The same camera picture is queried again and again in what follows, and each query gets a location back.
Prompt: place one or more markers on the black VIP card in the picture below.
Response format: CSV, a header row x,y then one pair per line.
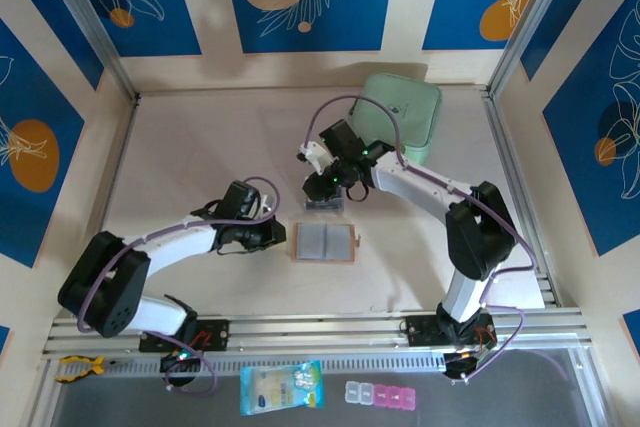
x,y
325,205

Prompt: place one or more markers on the clear acrylic card stand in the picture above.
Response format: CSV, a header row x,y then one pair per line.
x,y
340,206

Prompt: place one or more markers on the pink leather card holder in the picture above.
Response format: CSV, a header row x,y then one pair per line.
x,y
325,242

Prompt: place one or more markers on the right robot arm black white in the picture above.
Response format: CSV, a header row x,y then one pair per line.
x,y
480,242

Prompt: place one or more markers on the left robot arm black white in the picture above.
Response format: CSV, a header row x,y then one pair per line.
x,y
110,292

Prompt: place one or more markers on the mint green zip pouch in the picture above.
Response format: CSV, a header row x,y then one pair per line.
x,y
410,97

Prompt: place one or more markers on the blue wet wipes packet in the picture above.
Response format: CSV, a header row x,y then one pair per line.
x,y
282,388

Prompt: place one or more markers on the white pink pill organizer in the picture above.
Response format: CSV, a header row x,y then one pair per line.
x,y
380,395

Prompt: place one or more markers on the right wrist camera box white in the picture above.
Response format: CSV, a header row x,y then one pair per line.
x,y
315,157

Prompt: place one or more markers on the aluminium front rail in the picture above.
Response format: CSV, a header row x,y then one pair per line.
x,y
320,327

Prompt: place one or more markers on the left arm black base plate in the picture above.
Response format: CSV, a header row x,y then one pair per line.
x,y
220,334

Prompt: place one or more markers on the aluminium side rail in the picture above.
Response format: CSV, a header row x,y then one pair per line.
x,y
504,147
121,147

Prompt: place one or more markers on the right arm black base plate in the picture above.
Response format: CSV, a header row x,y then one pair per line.
x,y
420,332

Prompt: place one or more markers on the aluminium frame post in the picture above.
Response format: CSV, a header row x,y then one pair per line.
x,y
91,22
533,22

